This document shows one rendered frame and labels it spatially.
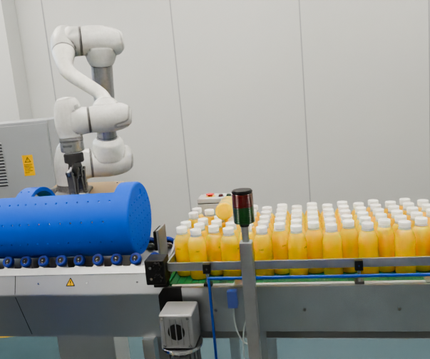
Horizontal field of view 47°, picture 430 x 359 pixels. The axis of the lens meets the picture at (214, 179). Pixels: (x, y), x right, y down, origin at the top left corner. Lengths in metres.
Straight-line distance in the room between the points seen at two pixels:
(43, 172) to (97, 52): 1.47
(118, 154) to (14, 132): 1.28
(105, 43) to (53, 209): 0.83
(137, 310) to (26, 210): 0.57
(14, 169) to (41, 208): 1.76
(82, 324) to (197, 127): 2.92
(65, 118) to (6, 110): 2.83
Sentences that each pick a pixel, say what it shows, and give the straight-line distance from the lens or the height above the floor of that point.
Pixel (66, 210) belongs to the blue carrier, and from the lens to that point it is 1.93.
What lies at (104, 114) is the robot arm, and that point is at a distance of 1.94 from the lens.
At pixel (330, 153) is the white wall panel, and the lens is 4.83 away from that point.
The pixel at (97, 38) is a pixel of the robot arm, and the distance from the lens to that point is 2.38.
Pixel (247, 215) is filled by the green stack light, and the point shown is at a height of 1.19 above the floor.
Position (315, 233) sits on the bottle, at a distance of 1.74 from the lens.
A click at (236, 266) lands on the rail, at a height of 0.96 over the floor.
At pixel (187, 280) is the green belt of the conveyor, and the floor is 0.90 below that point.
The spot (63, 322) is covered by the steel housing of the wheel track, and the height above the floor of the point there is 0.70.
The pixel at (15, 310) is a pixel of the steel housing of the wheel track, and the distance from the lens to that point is 2.20.
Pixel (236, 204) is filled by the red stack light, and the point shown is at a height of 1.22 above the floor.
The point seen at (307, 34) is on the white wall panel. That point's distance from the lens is 4.76.
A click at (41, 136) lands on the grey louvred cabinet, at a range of 3.63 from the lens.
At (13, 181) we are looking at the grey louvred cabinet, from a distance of 3.75.
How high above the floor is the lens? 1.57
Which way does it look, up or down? 10 degrees down
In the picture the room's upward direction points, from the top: 5 degrees counter-clockwise
